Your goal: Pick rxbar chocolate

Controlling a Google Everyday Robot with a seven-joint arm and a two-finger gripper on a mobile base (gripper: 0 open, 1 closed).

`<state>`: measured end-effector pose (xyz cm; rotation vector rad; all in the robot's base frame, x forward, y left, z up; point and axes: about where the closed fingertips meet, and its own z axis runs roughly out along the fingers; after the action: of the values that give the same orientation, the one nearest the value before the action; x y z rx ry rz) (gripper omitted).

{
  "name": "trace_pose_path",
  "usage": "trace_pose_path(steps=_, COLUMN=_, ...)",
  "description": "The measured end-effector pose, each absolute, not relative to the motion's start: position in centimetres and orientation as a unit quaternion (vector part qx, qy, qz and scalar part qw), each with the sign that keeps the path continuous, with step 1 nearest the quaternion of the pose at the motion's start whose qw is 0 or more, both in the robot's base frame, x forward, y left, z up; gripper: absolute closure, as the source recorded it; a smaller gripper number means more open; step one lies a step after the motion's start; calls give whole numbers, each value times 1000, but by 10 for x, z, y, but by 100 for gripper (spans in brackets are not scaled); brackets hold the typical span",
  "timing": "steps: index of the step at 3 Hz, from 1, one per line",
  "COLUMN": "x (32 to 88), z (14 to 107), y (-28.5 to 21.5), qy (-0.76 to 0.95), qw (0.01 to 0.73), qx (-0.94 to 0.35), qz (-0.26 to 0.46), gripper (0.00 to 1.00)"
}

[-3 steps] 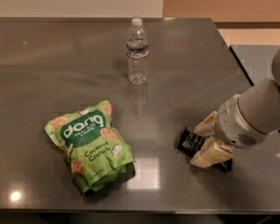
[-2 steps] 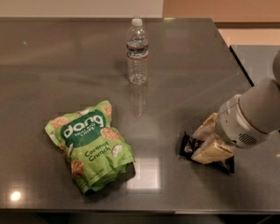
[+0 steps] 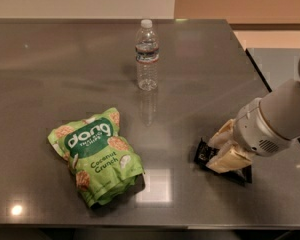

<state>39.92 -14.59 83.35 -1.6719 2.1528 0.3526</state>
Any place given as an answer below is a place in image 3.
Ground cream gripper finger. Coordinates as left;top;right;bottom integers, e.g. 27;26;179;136
208;119;235;149
206;144;254;173

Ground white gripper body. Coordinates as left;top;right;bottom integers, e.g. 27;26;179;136
233;98;292;157

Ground black chocolate rxbar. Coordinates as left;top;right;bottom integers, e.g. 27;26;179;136
194;139;252;186

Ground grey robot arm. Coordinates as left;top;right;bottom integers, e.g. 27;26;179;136
207;59;300;173

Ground clear plastic water bottle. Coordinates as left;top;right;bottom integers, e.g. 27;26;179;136
135;19;159;91

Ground green coconut chips bag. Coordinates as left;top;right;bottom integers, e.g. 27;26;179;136
48;108;144;208

